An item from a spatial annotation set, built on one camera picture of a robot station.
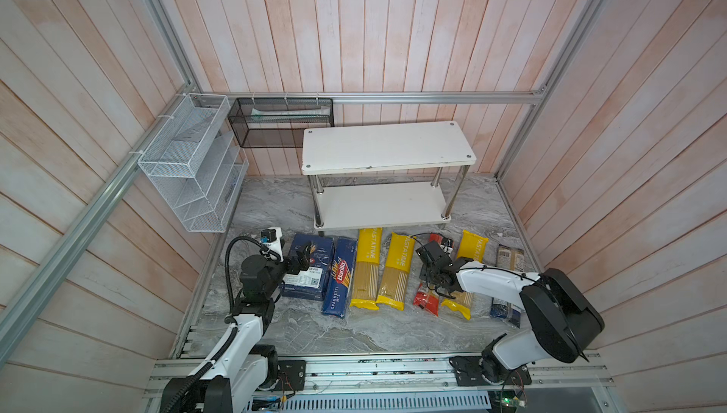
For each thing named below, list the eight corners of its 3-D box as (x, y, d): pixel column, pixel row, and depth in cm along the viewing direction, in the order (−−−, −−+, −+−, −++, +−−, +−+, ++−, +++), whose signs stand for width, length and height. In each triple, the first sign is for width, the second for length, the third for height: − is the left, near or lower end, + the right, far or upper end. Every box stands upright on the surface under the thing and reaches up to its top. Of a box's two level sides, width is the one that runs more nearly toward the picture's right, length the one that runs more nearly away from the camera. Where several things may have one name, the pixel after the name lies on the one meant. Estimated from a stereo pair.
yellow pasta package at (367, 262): (350, 307, 87) (350, 304, 85) (358, 229, 105) (358, 226, 103) (379, 309, 86) (379, 307, 84) (382, 231, 104) (382, 228, 103)
